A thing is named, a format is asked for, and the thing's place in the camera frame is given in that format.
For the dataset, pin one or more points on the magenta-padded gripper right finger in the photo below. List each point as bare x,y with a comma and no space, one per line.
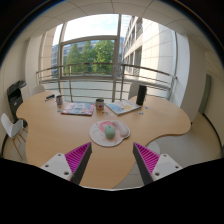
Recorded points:
166,165

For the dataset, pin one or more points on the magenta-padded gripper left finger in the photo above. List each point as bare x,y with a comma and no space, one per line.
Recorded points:
56,165

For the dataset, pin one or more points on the mint green computer mouse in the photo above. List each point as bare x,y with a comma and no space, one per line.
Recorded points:
110,132

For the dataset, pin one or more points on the round pink white mouse pad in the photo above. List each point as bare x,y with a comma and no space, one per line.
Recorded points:
100,135

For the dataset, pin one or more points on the blue white sticker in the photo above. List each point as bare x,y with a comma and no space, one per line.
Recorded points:
141,113

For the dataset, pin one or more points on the red cover magazine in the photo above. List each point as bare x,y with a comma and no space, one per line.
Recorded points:
78,109

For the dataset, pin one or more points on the pen holder cup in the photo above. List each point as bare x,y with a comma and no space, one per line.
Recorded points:
59,101

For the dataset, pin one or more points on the small brown sticker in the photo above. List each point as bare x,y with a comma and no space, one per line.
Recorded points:
105,113

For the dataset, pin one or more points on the light blue cover magazine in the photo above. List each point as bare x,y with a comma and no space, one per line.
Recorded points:
122,107

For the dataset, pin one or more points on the white red plant pot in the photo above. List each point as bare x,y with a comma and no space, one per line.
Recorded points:
99,105

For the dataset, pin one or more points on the black cylindrical bottle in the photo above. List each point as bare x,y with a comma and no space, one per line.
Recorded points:
141,95

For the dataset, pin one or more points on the metal balcony railing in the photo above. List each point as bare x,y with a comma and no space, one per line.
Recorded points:
93,76

